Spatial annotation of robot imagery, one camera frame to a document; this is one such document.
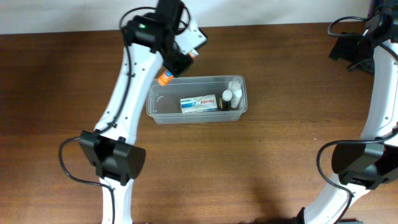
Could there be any orange effervescent tablet tube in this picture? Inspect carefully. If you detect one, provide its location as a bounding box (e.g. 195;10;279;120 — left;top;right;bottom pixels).
157;49;198;86

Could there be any white green Panadol box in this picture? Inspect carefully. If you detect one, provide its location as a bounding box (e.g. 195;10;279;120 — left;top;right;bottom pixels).
180;95;218;113

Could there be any dark bottle white cap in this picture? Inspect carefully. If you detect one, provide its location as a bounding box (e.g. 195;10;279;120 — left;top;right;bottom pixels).
219;90;233;111

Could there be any white squeeze bottle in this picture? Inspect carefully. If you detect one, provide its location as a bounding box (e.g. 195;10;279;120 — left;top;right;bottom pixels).
228;77;243;109

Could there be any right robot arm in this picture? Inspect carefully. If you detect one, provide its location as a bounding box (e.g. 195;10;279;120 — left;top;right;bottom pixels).
293;0;397;223

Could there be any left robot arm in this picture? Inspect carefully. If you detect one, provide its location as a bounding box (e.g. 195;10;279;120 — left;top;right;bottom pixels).
76;1;207;223

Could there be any clear plastic container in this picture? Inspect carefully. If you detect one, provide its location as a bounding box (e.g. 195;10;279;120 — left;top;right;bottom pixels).
146;75;248;124

